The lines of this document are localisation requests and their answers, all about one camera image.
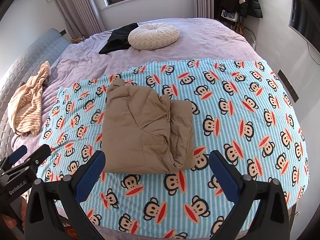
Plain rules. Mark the white round fan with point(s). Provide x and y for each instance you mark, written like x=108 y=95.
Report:
x=251 y=38

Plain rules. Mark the printed box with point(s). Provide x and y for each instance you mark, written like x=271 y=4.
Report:
x=228 y=15

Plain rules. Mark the beige puffer jacket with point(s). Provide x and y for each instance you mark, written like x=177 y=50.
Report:
x=140 y=130

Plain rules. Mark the beige striped garment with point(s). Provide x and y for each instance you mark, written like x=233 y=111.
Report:
x=25 y=100

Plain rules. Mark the wide purple curtain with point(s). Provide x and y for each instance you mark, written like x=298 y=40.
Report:
x=80 y=7

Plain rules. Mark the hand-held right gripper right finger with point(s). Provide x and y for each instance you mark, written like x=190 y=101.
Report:
x=223 y=176

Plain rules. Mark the monkey printed striped blanket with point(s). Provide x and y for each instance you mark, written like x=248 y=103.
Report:
x=237 y=92

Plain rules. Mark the black cloth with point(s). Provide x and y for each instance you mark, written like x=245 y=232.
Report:
x=117 y=38

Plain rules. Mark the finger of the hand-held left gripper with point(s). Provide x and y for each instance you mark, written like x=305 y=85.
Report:
x=18 y=153
x=38 y=157

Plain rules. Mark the dark wall plate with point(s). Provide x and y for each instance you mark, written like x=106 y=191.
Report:
x=287 y=85

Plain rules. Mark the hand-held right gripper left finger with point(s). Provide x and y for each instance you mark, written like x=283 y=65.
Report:
x=91 y=177

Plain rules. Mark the wall television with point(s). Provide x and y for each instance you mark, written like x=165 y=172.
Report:
x=297 y=12

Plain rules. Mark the person's left hand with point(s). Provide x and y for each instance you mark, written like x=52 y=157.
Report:
x=7 y=222

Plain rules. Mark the grey quilted headboard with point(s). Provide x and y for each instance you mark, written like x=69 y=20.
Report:
x=30 y=55

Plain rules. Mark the purple bedspread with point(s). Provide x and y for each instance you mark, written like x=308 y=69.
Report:
x=200 y=37

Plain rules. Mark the round cream cushion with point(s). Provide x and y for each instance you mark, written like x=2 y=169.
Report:
x=152 y=36

